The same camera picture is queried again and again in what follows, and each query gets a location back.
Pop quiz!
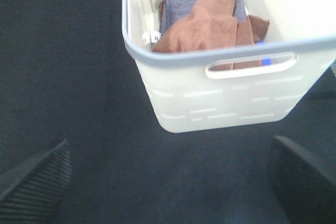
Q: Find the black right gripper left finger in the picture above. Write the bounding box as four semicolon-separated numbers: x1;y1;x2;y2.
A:
1;139;72;223

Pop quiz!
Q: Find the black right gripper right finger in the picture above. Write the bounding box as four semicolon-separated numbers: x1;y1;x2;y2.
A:
267;136;335;223

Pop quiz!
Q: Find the brown microfibre towel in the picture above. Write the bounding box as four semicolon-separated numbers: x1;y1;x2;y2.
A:
151;0;271;71

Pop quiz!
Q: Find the black mesh table mat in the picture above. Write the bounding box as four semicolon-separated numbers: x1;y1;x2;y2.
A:
1;0;335;223

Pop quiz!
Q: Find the blue cloth in bin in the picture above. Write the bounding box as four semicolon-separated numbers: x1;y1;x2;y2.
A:
255;40;272;66

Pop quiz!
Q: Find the white storage bin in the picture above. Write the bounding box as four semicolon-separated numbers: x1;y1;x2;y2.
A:
122;0;335;133

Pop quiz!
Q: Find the white cloth in bin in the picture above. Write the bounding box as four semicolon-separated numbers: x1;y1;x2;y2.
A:
138;0;161;48

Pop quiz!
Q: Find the grey-blue folded towel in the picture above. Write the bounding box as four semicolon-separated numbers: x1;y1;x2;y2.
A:
159;0;249;36

